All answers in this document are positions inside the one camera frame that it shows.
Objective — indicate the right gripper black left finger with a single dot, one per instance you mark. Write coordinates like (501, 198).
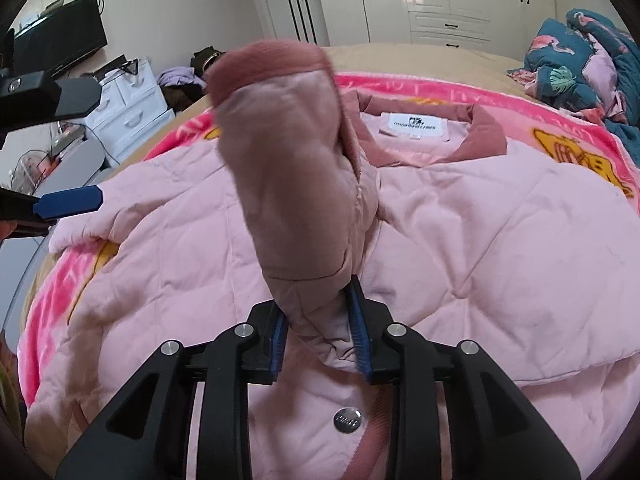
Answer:
(144, 431)

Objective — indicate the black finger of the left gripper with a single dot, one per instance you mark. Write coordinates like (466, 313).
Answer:
(79, 97)
(37, 214)

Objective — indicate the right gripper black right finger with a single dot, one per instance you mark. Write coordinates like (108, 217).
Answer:
(454, 394)

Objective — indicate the white drawer chest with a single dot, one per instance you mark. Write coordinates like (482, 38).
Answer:
(131, 111)

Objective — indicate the blue flamingo quilt pile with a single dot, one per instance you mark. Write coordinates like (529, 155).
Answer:
(588, 67)

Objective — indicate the dark clothes pile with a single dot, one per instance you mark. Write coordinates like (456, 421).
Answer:
(182, 86)

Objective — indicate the tan bed cover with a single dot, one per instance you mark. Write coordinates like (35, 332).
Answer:
(474, 68)

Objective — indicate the black wall television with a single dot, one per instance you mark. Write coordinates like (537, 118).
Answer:
(60, 40)

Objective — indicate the pink quilted jacket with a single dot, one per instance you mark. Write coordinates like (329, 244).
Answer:
(454, 216)

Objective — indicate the white wardrobe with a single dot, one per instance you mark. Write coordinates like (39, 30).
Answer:
(500, 27)

